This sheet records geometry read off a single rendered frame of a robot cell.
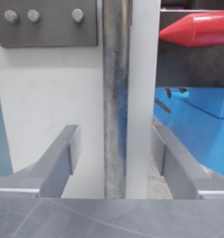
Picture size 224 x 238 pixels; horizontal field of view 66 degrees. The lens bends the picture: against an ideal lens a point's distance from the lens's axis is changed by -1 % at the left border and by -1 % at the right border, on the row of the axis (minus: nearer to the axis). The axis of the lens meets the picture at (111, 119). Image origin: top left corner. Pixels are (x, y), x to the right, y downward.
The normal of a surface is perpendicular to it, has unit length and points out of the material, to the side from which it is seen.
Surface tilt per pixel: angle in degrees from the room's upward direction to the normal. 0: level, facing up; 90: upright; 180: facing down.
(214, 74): 0
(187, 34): 43
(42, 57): 0
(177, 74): 0
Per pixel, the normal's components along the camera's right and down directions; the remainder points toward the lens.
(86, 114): -0.02, 0.29
